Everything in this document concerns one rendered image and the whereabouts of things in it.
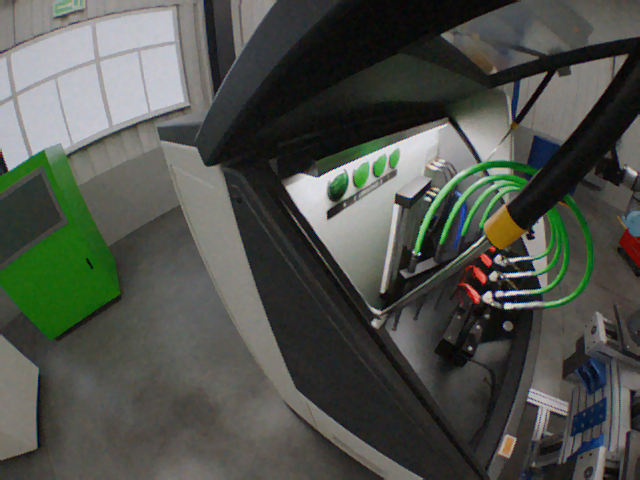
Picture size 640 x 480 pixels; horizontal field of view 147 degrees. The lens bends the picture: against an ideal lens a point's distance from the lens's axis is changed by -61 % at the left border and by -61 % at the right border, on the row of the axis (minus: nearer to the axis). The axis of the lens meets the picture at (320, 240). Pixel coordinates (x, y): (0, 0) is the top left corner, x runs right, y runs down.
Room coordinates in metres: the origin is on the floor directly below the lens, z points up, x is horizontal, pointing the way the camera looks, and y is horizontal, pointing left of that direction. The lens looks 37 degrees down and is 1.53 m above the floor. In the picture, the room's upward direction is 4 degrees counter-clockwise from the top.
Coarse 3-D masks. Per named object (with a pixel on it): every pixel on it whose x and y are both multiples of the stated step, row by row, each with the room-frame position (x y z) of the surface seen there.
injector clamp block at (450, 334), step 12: (456, 312) 0.34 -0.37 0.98; (468, 312) 0.33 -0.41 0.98; (456, 324) 0.30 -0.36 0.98; (480, 324) 0.28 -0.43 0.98; (444, 336) 0.27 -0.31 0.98; (456, 336) 0.27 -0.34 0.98; (468, 336) 0.26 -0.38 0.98; (480, 336) 0.25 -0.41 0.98; (444, 348) 0.25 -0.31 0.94; (468, 348) 0.22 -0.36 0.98; (456, 360) 0.22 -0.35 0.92; (468, 360) 0.20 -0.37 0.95
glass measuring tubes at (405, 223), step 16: (400, 192) 0.47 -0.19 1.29; (416, 192) 0.47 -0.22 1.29; (400, 208) 0.47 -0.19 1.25; (416, 208) 0.51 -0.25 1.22; (400, 224) 0.46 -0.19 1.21; (416, 224) 0.53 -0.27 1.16; (400, 240) 0.46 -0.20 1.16; (400, 256) 0.46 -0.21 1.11; (384, 272) 0.47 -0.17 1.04; (384, 288) 0.46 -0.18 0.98; (400, 288) 0.49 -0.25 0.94
